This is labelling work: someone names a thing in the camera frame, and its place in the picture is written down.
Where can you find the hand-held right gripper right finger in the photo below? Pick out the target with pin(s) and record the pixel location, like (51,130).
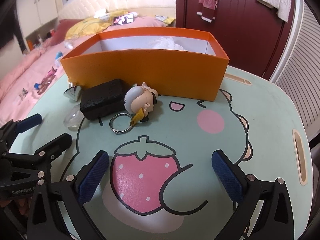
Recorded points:
(226,177)

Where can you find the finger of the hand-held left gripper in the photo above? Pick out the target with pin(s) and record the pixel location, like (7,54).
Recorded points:
(30,123)
(56,145)

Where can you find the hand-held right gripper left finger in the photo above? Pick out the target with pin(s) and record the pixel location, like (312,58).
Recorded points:
(92,177)

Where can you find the silver foil cone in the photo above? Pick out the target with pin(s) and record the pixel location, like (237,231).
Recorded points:
(73,92)

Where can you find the dark red black case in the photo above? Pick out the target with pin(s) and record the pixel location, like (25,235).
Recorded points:
(102,100)

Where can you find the orange cardboard box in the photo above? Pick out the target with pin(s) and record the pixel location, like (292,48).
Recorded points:
(162,72)

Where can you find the mint green cartoon desktop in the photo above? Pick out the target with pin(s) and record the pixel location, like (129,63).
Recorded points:
(250,100)

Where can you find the black white patterned packet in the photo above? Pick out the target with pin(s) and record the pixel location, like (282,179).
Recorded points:
(23,93)

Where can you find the brown snowflake packet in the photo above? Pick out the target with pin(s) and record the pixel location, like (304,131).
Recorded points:
(43,90)
(48,80)

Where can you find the small blue bottle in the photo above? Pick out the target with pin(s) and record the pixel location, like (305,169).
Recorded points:
(37,86)

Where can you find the pink blanket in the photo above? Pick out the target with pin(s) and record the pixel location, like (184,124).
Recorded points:
(25,75)

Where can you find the pink toy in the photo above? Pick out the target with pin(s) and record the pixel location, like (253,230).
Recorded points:
(52,71)

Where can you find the small clear plastic box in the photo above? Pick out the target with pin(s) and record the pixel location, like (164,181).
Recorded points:
(58,63)

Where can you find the small blue toy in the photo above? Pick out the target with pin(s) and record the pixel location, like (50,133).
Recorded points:
(59,55)

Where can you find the small white bottle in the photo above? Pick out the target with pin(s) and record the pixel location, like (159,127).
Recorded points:
(69,45)

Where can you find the dark red pillow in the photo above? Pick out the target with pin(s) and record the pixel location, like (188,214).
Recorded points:
(63,30)

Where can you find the yellow pillow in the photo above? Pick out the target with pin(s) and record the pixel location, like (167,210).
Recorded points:
(85,27)

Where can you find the white power strip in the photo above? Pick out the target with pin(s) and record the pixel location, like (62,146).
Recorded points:
(105,17)

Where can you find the cream louvered closet door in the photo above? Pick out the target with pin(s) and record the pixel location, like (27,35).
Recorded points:
(300,67)

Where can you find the white tissue paper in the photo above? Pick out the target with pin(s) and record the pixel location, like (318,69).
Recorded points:
(167,42)

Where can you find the dark red wooden door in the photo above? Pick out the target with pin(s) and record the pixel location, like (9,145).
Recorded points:
(245,25)

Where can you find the yellow printed cloth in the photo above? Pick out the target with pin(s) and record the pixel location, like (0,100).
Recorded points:
(165,19)

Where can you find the red pink striped scarf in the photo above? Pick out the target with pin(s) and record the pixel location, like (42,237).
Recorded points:
(207,0)

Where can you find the white wall cabinet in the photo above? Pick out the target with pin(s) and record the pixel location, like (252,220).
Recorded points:
(37,10)

